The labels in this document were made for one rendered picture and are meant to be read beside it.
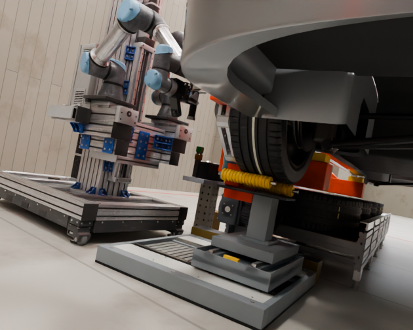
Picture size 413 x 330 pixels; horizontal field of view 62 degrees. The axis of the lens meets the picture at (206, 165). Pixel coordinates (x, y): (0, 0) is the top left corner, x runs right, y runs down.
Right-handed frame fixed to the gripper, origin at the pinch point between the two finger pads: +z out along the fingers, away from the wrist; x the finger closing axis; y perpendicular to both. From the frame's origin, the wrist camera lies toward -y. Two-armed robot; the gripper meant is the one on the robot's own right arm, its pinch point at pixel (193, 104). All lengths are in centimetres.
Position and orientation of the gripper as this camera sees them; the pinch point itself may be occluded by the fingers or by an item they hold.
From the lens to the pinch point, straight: 177.0
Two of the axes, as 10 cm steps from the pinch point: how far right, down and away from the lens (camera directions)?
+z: 5.0, 1.0, 8.6
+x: -8.5, -1.5, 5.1
